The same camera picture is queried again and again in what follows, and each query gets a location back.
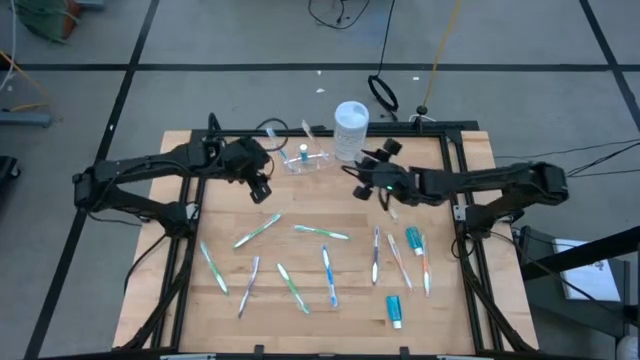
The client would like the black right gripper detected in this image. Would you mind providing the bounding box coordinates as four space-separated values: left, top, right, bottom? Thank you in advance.
353 138 421 207

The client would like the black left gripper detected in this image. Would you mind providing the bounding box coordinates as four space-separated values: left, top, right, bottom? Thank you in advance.
222 138 274 205

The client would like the green toothbrush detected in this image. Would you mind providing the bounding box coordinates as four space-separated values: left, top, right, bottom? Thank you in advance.
232 212 284 250
293 224 351 242
199 241 230 296
275 262 311 316

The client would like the blue toothbrush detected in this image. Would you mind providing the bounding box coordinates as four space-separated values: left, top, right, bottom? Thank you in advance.
320 243 340 309
264 126 296 171

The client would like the clear plastic toothbrush holder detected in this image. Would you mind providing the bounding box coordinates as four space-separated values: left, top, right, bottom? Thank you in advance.
280 149 335 176

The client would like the purple toothbrush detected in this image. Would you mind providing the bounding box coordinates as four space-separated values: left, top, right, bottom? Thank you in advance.
237 255 262 320
370 225 382 287

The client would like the white cylindrical wipes canister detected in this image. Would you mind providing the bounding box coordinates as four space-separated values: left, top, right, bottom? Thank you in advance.
333 100 371 164

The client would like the black metal bar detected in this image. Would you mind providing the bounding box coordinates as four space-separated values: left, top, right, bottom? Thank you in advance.
519 224 640 281

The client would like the grey cabinet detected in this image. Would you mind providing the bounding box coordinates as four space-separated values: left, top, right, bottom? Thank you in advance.
519 224 632 339

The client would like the white paper sheet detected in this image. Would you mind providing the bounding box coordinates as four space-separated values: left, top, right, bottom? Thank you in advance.
551 238 622 303

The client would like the black floor object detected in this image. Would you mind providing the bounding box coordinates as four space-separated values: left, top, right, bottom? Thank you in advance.
0 155 21 184

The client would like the green and orange bundle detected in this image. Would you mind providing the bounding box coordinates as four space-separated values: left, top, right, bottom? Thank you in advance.
13 0 82 45

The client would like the person's foot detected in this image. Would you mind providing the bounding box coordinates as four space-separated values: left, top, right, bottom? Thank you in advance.
615 334 640 360

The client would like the black left camera cable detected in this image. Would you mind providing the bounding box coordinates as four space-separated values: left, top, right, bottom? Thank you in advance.
254 117 291 151

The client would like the black knob post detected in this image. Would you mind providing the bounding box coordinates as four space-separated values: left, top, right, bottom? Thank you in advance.
408 103 437 132

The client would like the black hanging cable with coil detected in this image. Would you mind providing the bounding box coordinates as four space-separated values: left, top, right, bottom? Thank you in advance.
367 0 401 114

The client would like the yellow hanging cable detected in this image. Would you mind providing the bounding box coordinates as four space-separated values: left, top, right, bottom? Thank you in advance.
422 0 464 109

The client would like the black looped floor cable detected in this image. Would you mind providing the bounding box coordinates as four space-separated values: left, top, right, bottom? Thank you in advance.
307 0 372 30

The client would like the grey flat base plate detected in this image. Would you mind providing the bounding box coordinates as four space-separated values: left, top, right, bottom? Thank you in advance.
0 110 54 129

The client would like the yellow floor cable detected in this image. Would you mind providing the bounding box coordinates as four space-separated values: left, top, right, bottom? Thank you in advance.
0 47 51 114

